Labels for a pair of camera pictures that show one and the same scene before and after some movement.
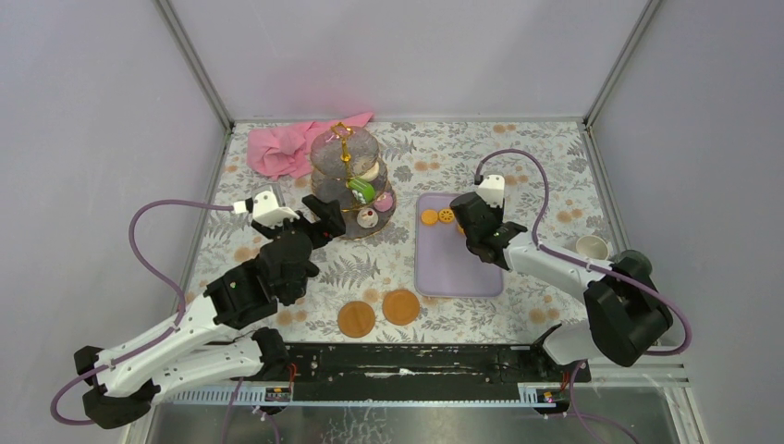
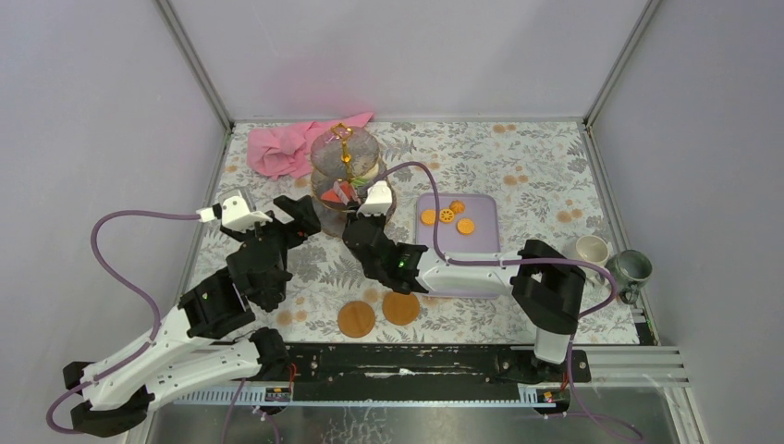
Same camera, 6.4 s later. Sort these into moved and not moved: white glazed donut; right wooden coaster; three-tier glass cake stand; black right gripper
Moved: black right gripper
Not moved: right wooden coaster; white glazed donut; three-tier glass cake stand
